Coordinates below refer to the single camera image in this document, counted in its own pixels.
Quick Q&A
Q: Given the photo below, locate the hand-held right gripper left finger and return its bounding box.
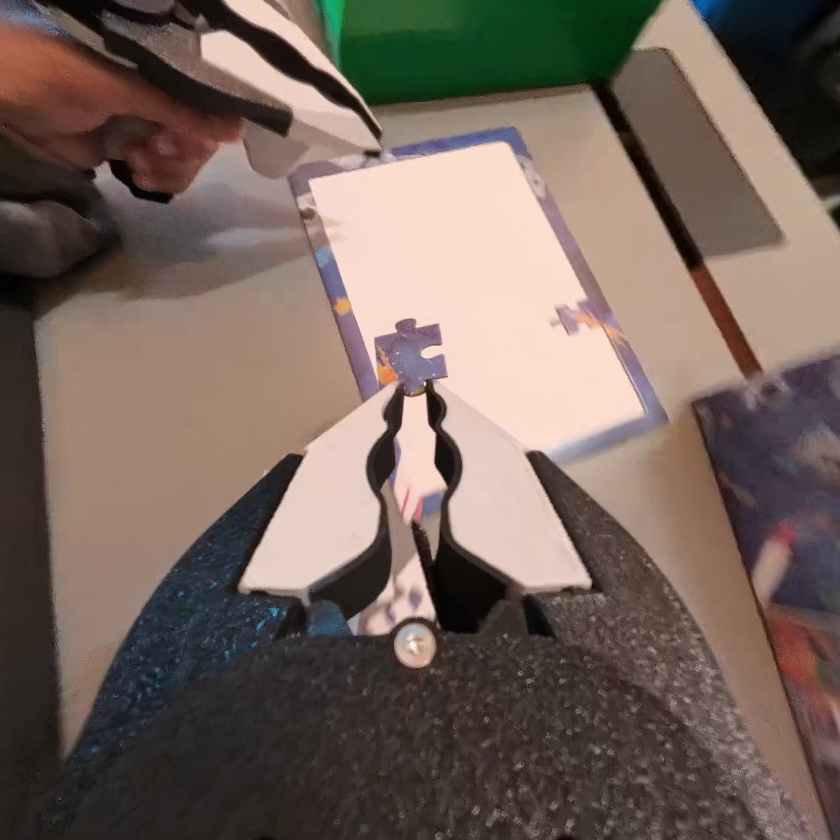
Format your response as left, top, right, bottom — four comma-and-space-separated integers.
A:
238, 384, 403, 599

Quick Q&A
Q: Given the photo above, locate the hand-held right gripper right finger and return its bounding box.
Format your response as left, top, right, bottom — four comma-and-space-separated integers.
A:
425, 384, 593, 597

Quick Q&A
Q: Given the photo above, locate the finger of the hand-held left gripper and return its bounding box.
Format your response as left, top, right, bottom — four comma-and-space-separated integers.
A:
199, 30, 383, 150
217, 0, 386, 143

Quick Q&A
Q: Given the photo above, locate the dark blue orange-marked puzzle piece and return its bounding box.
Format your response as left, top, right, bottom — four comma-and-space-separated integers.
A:
374, 318, 449, 396

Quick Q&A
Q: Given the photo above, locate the orange comet print puzzle piece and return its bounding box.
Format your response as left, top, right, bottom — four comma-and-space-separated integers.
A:
550, 298, 626, 343

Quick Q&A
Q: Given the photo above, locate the person's left hand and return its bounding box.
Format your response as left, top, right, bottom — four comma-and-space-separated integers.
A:
0, 23, 245, 194

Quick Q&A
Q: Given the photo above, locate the green plastic bin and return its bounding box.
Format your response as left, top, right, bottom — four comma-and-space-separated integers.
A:
314, 0, 667, 107

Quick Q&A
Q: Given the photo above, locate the white puzzle tray blue rim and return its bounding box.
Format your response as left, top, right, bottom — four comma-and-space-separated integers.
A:
289, 126, 670, 636

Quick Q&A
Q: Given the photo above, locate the space and ocean print box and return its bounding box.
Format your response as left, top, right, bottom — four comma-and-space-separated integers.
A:
692, 354, 840, 815

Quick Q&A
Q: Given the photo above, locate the black perforated pad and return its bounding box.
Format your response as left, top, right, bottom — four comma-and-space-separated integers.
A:
0, 289, 67, 795

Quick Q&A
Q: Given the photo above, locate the white-edged grey tabletop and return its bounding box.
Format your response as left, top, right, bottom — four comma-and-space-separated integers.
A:
594, 0, 840, 382

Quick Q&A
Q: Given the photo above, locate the blue crate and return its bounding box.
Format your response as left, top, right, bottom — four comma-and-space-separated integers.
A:
689, 0, 840, 53

